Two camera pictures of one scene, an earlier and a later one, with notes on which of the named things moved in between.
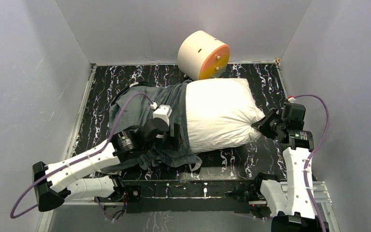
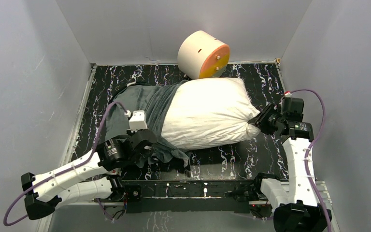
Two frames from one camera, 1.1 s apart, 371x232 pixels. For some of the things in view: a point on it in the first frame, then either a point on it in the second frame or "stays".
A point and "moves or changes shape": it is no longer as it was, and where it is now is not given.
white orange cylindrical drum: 202,56 stays
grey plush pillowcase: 132,105 moves or changes shape
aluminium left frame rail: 67,151 stays
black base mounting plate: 187,195 stays
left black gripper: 176,136 → 146,140
